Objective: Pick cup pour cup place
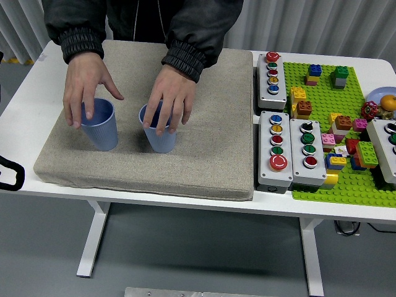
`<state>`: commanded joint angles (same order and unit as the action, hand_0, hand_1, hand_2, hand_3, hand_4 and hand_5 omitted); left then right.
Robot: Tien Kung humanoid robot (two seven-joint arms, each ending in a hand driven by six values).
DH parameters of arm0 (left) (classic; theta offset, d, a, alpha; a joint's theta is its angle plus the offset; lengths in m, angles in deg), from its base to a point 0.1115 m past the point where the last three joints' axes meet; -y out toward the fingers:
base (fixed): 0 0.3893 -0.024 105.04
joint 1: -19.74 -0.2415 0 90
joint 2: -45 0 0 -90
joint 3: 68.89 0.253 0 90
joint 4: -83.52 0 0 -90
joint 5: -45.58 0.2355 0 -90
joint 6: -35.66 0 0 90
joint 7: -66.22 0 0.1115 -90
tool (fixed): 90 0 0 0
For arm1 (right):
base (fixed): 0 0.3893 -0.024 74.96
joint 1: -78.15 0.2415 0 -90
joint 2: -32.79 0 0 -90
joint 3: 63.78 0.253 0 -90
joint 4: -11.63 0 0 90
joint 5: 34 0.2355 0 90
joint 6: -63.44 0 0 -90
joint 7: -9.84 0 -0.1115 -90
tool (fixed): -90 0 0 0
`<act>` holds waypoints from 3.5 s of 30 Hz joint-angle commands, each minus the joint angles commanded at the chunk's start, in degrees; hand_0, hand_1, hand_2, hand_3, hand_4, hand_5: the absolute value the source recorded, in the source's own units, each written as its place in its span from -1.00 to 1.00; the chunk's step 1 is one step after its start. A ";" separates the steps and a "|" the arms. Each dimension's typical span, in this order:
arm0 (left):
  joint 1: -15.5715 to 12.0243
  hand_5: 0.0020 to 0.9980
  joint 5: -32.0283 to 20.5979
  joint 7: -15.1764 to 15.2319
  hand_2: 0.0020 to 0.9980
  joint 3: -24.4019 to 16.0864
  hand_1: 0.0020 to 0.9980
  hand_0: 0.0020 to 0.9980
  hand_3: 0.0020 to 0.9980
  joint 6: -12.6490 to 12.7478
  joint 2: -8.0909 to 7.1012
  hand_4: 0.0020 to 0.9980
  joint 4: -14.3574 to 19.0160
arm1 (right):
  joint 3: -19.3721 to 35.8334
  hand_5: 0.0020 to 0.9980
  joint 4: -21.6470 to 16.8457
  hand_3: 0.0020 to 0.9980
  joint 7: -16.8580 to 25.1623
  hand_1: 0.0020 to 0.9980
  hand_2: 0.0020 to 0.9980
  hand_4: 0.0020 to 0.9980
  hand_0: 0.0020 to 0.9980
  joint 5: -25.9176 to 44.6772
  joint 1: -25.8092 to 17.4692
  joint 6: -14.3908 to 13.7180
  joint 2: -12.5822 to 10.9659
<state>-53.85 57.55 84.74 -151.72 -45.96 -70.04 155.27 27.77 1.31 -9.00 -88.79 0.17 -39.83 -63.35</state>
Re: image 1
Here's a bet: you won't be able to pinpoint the light blue plate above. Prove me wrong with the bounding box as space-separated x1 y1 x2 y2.
368 87 396 108

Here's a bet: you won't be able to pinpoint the person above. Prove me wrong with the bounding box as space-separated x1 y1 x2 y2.
41 0 244 50

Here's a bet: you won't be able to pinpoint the red toy brick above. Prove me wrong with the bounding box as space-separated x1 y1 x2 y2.
345 138 361 155

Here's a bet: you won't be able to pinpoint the light green toy brick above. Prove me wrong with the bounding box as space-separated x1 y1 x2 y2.
355 140 380 169

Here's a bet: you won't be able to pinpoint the black power cable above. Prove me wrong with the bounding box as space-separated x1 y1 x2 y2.
368 223 396 233

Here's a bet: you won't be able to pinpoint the green studded baseplate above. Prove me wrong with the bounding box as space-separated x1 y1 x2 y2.
283 61 396 208

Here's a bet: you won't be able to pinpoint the white table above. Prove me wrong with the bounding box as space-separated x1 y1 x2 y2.
0 38 396 297

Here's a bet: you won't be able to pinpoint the magenta toy brick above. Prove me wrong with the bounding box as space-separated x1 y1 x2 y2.
352 118 369 132

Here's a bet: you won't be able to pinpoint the blue ribbed plastic cup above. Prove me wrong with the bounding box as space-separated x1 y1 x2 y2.
138 100 178 154
79 98 119 152

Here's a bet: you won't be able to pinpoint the red valve handwheel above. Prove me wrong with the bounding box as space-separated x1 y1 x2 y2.
360 101 379 120

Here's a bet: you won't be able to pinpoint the person's right hand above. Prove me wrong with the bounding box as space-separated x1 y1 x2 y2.
62 54 125 130

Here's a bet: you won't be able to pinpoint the person's left hand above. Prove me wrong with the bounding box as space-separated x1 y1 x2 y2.
142 64 197 137

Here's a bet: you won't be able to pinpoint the grey box black selector switch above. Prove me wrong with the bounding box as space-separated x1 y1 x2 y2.
289 118 328 189

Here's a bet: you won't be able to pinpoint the grey-brown fabric mat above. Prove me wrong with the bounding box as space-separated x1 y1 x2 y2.
33 40 255 201

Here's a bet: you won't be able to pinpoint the orange fruit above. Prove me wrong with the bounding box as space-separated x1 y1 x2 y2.
379 95 396 111

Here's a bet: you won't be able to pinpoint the grey box large red button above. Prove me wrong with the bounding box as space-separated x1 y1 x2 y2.
254 110 294 194

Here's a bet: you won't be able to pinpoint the white pleated curtain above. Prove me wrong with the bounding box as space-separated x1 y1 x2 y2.
0 0 396 60

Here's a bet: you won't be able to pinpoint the grey power adapter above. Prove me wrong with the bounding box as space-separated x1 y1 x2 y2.
333 220 362 236

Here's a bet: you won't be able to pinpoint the grey box small red mushroom button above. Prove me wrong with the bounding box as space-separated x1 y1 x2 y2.
256 51 288 113

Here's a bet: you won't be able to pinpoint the grey box black green buttons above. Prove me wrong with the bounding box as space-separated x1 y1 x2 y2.
366 119 396 185

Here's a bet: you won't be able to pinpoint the white table leg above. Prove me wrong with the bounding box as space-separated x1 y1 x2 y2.
299 216 325 297
76 200 111 278

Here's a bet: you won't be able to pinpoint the orange-brown toy brick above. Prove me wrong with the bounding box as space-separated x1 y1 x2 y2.
334 114 353 131
296 100 313 120

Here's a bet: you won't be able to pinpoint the brass valve body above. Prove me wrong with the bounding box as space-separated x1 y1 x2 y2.
376 106 396 121

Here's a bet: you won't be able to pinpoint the dark green toy brick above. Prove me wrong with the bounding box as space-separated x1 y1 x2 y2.
330 66 350 82

